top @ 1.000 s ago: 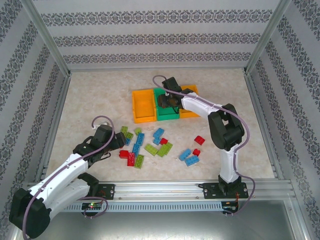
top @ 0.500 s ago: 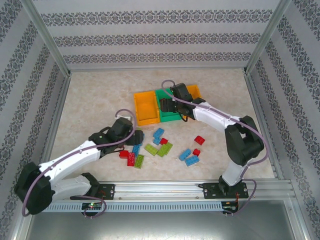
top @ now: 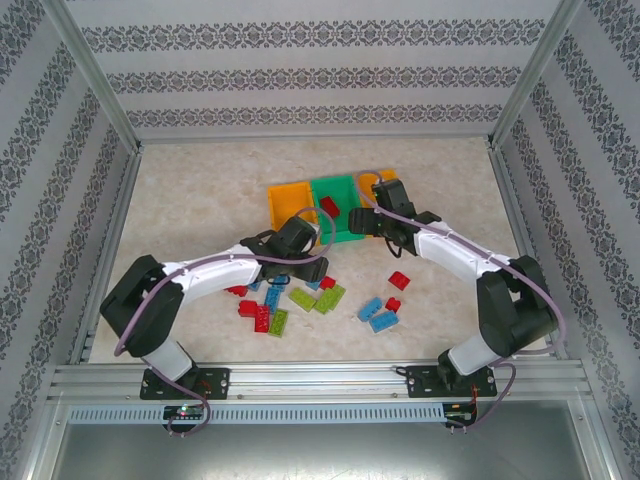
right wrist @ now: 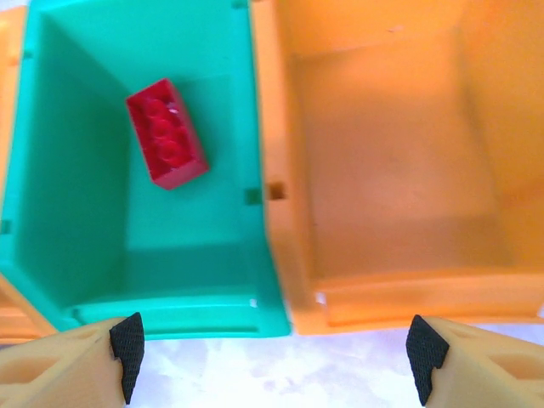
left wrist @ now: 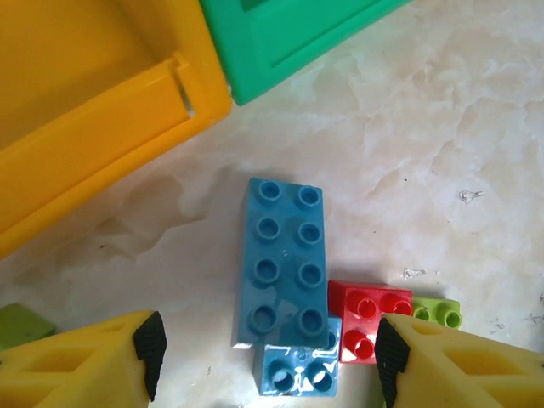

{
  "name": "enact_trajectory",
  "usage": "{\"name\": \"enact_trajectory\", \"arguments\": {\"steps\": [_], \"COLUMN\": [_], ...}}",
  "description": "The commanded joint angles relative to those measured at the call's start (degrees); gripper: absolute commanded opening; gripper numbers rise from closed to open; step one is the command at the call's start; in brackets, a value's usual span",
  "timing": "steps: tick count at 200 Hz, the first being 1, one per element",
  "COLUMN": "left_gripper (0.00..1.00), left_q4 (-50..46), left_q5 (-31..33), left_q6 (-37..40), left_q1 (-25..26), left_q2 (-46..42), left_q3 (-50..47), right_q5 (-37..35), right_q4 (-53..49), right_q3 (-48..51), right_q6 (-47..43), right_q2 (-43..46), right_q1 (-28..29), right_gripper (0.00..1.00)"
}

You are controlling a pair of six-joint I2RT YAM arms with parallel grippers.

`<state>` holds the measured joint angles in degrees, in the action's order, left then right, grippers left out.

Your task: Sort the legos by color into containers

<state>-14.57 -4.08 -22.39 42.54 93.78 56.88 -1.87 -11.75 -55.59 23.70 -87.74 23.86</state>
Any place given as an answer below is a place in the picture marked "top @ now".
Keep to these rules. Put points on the small red lego brick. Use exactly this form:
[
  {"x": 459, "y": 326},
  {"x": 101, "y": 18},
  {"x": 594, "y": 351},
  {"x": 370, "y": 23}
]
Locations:
[
  {"x": 393, "y": 304},
  {"x": 327, "y": 283}
]

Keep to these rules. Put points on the lime green lego brick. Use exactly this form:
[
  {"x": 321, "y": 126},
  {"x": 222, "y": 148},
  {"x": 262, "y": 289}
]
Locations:
[
  {"x": 303, "y": 298},
  {"x": 278, "y": 322},
  {"x": 330, "y": 300}
]

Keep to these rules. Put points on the red curved lego brick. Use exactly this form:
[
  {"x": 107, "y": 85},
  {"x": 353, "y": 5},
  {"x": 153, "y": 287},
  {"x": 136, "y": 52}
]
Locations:
[{"x": 400, "y": 280}]

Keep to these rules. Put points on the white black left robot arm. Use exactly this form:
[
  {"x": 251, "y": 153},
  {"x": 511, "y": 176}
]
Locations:
[{"x": 215, "y": 272}]

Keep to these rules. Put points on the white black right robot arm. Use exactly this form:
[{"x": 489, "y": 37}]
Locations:
[{"x": 450, "y": 250}]

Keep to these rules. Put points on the green plastic bin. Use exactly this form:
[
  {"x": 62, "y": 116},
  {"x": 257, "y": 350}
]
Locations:
[{"x": 345, "y": 192}]

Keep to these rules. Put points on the small circuit board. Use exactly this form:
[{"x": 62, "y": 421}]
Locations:
[
  {"x": 185, "y": 412},
  {"x": 460, "y": 415}
]

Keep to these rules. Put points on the grey metal panel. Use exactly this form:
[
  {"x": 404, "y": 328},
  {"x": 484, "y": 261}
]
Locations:
[{"x": 320, "y": 455}]

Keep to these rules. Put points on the wide aluminium base rail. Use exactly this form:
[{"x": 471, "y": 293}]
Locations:
[{"x": 315, "y": 380}]

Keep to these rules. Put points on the aluminium side frame rail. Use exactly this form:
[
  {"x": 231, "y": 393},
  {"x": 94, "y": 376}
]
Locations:
[
  {"x": 520, "y": 225},
  {"x": 116, "y": 225}
]

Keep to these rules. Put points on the aluminium rear frame rail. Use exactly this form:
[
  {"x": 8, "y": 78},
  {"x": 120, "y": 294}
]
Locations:
[{"x": 315, "y": 138}]

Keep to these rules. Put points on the aluminium frame post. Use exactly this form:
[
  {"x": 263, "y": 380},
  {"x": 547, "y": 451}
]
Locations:
[
  {"x": 532, "y": 75},
  {"x": 95, "y": 75}
]

